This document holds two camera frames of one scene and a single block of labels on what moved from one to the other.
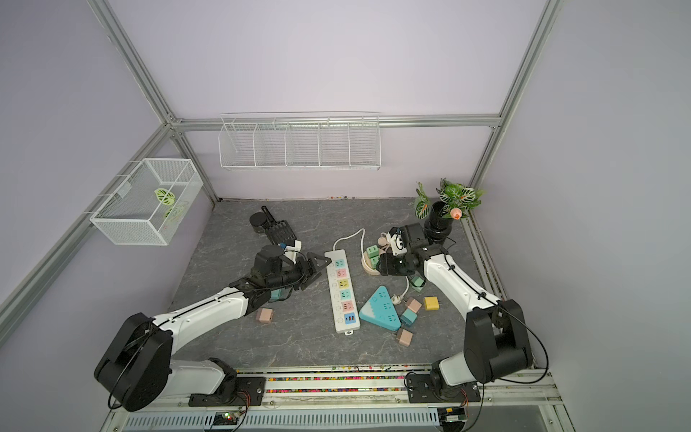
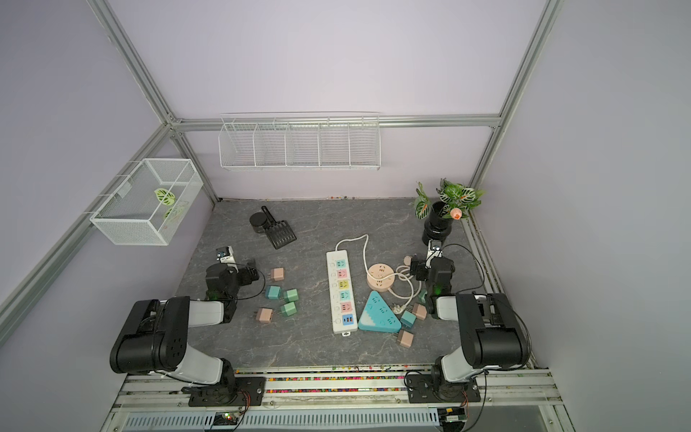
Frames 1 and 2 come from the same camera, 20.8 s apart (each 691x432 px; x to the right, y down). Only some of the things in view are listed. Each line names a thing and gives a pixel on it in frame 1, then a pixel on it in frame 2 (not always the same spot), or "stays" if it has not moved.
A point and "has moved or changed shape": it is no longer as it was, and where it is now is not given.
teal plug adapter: (280, 293) stays
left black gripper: (308, 275) to (246, 278)
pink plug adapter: (264, 315) has moved or changed shape
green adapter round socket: (372, 251) to (292, 294)
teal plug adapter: (408, 317) stays
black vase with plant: (452, 202) stays
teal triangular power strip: (381, 310) has moved or changed shape
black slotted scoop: (279, 231) stays
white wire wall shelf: (300, 141) stays
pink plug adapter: (405, 337) stays
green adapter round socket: (373, 260) to (289, 309)
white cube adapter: (291, 252) to (225, 255)
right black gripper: (387, 265) to (419, 275)
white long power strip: (343, 299) stays
